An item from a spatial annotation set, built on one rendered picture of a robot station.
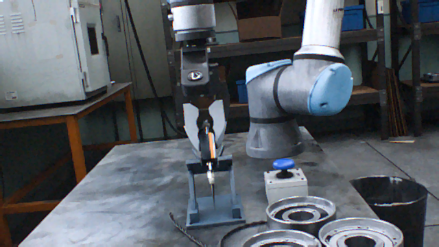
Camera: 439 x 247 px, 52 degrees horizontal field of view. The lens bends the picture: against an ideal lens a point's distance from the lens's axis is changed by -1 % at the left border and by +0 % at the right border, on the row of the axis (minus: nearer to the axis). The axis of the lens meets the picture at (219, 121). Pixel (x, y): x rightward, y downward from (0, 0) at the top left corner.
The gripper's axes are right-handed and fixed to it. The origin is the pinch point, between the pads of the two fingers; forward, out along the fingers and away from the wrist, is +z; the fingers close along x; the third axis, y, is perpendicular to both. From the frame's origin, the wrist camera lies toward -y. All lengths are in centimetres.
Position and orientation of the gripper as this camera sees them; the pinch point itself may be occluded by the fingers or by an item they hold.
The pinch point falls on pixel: (207, 143)
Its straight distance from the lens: 81.4
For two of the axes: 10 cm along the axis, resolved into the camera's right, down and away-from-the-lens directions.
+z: 1.1, 9.8, 1.9
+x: -9.9, 1.1, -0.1
